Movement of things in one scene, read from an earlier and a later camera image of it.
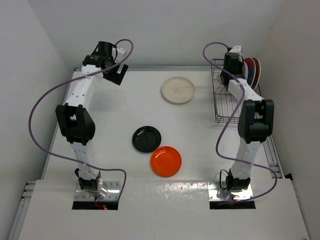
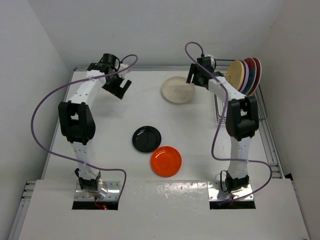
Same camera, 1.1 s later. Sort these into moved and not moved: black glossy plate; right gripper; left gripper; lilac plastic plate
Moved: right gripper; left gripper
Not moved: lilac plastic plate; black glossy plate
